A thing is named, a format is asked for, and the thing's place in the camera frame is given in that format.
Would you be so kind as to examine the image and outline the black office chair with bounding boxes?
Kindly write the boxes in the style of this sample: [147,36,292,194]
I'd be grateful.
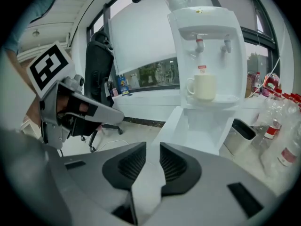
[81,30,125,153]

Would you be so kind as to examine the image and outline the cream mug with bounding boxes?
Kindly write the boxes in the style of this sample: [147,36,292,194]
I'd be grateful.
[186,74,217,102]

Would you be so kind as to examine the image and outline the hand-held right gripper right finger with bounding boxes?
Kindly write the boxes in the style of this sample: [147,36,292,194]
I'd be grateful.
[145,142,283,226]

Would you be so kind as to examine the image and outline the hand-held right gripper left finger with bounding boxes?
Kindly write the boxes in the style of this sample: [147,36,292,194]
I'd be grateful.
[61,141,147,226]

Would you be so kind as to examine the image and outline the person's teal shirt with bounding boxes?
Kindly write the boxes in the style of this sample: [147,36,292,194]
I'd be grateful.
[4,0,63,54]

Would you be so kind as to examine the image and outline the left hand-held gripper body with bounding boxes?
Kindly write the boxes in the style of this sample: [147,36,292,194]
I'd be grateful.
[26,40,85,150]

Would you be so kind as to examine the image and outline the black window frame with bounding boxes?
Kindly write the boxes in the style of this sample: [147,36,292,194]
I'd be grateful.
[86,0,284,93]

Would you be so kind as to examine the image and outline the brown cardboard box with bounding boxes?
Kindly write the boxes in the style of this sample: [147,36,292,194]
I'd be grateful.
[244,73,256,99]

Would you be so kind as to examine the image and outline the red bottle pack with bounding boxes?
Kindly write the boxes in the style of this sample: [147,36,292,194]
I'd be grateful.
[261,73,281,97]

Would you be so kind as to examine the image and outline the cluster of clear plastic bottles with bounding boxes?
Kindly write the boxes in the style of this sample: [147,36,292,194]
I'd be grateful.
[253,71,301,182]

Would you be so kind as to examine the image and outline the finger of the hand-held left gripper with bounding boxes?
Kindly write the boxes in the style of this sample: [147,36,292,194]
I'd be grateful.
[70,92,125,125]
[58,113,103,137]

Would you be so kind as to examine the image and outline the white water dispenser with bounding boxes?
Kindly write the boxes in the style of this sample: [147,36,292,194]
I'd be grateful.
[167,6,248,155]

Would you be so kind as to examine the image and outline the person's left forearm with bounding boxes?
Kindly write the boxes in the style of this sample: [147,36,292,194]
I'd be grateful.
[23,97,42,131]

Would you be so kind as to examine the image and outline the white floor cable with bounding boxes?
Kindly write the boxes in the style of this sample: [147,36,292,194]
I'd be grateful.
[95,138,130,153]

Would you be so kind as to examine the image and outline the large white roller blind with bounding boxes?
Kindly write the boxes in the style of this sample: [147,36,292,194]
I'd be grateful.
[107,0,178,76]

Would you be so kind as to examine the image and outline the grey waste bin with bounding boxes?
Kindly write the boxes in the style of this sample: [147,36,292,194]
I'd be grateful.
[223,118,257,155]

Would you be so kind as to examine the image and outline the grey roller blind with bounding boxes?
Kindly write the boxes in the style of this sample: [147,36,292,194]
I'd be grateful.
[211,0,259,32]

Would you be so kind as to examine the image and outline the person's left hand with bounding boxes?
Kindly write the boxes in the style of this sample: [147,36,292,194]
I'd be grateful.
[57,96,90,117]

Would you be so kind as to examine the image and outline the thin white hanging cable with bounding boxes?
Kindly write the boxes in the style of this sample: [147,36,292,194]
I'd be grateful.
[246,29,287,99]

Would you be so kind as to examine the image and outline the blue printed box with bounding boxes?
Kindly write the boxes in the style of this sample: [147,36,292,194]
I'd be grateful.
[117,75,130,97]

